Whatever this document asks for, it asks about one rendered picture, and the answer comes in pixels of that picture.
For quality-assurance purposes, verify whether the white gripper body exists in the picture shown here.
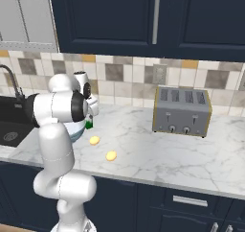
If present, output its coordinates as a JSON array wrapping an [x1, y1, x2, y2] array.
[[85, 94, 100, 117]]

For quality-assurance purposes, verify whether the green milk carton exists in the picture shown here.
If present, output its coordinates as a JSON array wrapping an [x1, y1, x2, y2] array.
[[84, 114, 95, 130]]

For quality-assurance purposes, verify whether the pale blue bowl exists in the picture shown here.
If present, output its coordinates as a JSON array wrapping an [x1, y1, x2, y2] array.
[[64, 120, 87, 144]]

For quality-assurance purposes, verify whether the black sink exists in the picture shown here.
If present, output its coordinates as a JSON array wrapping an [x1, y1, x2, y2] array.
[[0, 95, 36, 149]]

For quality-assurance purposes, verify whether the yellow egg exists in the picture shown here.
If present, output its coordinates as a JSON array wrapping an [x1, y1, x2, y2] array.
[[89, 135, 100, 147], [105, 151, 118, 162]]

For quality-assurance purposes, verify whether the black tap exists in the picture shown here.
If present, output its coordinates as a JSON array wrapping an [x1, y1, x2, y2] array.
[[0, 63, 26, 104]]

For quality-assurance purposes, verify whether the grey four-slot toaster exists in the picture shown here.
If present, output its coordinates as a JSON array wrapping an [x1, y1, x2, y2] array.
[[151, 84, 213, 139]]

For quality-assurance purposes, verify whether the navy base cupboard door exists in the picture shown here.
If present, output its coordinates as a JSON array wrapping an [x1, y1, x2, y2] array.
[[83, 176, 139, 232], [0, 161, 60, 230], [158, 208, 222, 232], [222, 217, 245, 232]]

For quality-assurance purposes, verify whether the navy drawer front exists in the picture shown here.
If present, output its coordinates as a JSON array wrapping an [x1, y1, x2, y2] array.
[[148, 187, 234, 219]]

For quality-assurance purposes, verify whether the grey wall socket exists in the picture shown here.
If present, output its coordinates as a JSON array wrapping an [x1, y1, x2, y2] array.
[[152, 64, 168, 85]]

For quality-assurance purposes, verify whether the navy wall cupboard door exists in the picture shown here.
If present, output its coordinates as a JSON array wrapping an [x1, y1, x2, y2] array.
[[155, 0, 245, 63], [48, 0, 158, 56]]

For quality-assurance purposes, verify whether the silver wall cupboard handle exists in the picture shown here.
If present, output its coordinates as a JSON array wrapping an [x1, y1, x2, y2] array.
[[151, 0, 162, 45]]

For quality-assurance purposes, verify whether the grey wall cupboard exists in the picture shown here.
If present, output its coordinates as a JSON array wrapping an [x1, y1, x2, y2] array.
[[0, 0, 60, 54]]

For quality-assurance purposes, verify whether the silver drawer handle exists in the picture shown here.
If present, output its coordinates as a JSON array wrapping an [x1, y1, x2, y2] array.
[[172, 195, 210, 208]]

